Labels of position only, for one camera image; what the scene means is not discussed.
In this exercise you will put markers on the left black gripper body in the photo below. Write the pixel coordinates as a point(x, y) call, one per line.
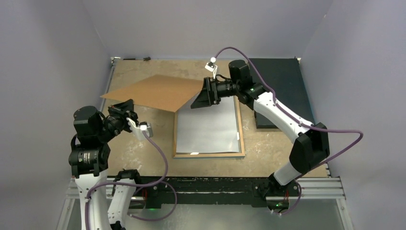
point(116, 122)

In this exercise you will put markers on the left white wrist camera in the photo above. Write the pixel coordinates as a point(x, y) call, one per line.
point(140, 130)

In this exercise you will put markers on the aluminium rail frame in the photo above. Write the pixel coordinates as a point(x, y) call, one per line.
point(324, 189)

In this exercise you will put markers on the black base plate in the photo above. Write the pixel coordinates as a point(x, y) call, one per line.
point(252, 191)

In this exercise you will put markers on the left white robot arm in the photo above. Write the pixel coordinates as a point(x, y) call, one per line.
point(103, 203)

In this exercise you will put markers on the dark blue foam pad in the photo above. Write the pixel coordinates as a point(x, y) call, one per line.
point(284, 76)

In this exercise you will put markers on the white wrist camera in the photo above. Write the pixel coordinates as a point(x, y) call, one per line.
point(212, 67)
point(140, 130)

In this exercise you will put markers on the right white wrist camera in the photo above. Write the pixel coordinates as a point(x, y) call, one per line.
point(212, 67)

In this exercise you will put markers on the brown cardboard backing board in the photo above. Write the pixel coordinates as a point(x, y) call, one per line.
point(159, 91)

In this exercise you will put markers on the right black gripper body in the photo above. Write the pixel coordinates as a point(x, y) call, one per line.
point(224, 89)

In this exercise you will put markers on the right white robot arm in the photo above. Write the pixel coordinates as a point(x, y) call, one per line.
point(310, 141)

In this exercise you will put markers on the blue wooden picture frame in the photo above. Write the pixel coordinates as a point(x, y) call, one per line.
point(222, 155)

